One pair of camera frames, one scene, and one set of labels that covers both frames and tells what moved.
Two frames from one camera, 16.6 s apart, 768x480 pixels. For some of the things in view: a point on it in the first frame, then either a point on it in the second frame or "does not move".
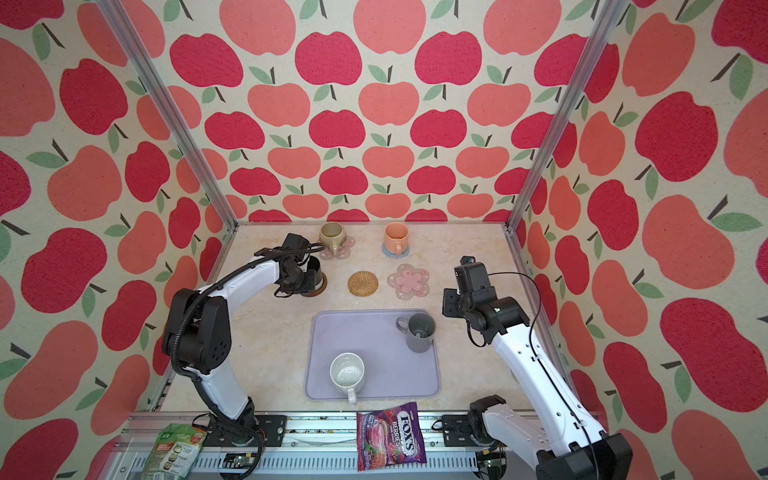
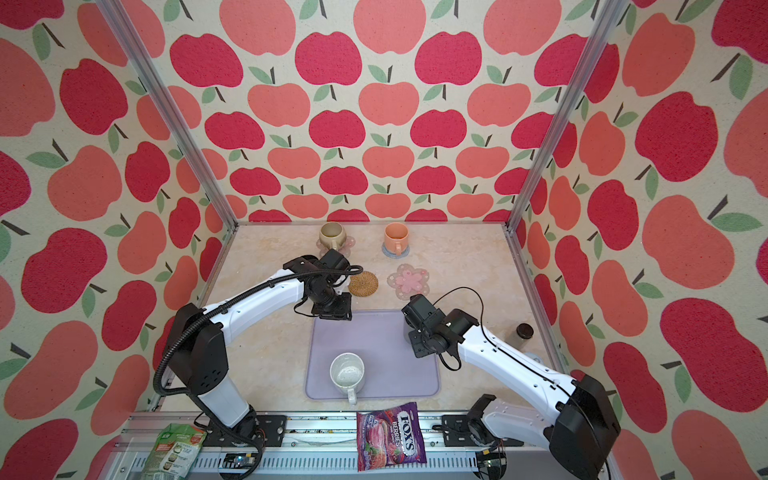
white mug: (347, 370) does not move
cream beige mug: (332, 235) does not move
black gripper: (295, 241) to (332, 259)
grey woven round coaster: (388, 253) does not move
